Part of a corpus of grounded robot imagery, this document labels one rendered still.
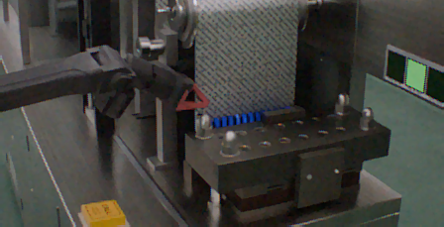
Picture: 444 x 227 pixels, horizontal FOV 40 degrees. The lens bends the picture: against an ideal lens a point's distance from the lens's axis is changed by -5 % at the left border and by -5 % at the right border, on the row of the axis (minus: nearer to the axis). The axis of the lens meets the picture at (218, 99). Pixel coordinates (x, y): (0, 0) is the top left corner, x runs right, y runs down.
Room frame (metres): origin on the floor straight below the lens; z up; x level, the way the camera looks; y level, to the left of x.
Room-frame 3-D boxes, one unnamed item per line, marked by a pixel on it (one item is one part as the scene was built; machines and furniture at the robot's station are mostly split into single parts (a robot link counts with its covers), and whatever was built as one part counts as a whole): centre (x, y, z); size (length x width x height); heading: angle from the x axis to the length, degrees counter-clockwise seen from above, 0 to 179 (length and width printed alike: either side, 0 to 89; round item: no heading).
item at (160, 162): (1.32, 0.12, 1.05); 0.06 x 0.05 x 0.31; 115
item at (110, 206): (1.06, 0.22, 0.91); 0.07 x 0.07 x 0.02; 25
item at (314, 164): (1.13, -0.20, 0.96); 0.10 x 0.03 x 0.11; 115
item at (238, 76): (1.30, -0.06, 1.11); 0.23 x 0.01 x 0.18; 115
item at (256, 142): (1.21, -0.15, 1.00); 0.40 x 0.16 x 0.06; 115
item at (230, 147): (1.10, -0.02, 1.05); 0.04 x 0.04 x 0.04
